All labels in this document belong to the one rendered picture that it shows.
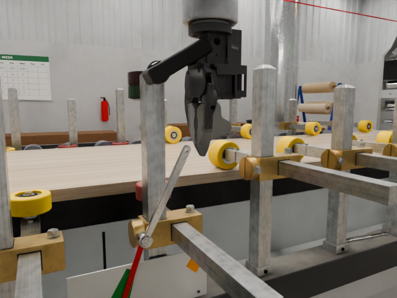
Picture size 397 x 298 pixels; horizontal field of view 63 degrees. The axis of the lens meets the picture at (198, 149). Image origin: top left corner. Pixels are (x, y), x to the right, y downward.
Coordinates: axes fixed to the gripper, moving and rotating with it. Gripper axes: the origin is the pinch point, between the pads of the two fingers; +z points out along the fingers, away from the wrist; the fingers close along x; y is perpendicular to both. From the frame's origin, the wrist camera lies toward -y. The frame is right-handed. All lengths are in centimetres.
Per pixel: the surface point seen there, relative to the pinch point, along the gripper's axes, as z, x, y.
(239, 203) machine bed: 21.1, 27.8, 27.5
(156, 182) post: 6.5, 6.1, -5.4
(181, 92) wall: -38, 708, 309
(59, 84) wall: -52, 724, 29
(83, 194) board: 12.6, 26.1, -15.7
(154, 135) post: -2.1, 6.0, -5.7
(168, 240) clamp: 17.7, 5.3, -3.6
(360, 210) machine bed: 32, 28, 82
